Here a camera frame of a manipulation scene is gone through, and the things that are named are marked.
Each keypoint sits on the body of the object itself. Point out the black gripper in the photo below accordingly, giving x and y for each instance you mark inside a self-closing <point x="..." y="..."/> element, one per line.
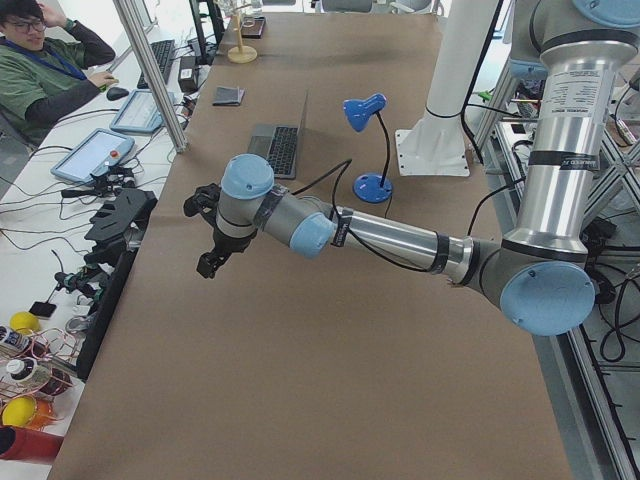
<point x="229" y="243"/>

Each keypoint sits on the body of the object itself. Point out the grey laptop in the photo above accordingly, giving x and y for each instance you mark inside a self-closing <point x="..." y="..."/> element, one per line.
<point x="280" y="145"/>

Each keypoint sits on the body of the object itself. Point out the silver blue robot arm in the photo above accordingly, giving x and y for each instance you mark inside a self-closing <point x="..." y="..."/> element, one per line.
<point x="536" y="274"/>

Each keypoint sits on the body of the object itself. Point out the near blue teach pendant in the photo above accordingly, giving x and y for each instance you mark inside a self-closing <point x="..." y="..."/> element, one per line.
<point x="99" y="151"/>

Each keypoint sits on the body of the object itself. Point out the blue teach pendant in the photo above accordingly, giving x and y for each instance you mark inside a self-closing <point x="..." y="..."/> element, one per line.
<point x="99" y="151"/>
<point x="139" y="115"/>

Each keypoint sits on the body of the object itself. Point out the far blue teach pendant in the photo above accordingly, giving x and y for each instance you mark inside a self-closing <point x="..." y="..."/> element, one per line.
<point x="139" y="115"/>

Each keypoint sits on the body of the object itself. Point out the grey folded cloth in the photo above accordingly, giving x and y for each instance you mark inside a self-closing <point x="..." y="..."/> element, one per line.
<point x="228" y="96"/>

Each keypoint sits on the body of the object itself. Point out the blue desk lamp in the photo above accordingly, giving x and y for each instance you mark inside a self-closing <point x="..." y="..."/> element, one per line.
<point x="373" y="184"/>

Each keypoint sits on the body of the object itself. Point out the black power adapter box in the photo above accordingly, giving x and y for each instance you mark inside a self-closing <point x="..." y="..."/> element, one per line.
<point x="188" y="74"/>

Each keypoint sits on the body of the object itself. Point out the black computer mouse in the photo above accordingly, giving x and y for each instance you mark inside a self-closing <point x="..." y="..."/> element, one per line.
<point x="116" y="93"/>

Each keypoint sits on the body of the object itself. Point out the wooden mug tree stand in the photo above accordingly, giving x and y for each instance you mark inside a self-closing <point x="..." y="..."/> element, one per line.
<point x="240" y="53"/>

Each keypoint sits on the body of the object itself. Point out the black keyboard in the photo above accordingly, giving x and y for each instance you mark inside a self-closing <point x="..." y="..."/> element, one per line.
<point x="163" y="52"/>

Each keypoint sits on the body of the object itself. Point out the yellow ball in orange holder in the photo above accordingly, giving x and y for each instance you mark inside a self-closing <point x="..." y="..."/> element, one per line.
<point x="20" y="412"/>

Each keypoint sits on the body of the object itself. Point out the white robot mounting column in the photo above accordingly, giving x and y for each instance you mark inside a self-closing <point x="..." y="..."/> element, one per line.
<point x="435" y="146"/>

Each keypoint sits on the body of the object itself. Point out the seated person in green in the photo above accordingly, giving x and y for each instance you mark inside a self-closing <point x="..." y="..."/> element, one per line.
<point x="44" y="59"/>

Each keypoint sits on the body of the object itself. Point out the aluminium frame post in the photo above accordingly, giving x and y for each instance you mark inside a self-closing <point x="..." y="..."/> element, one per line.
<point x="132" y="24"/>

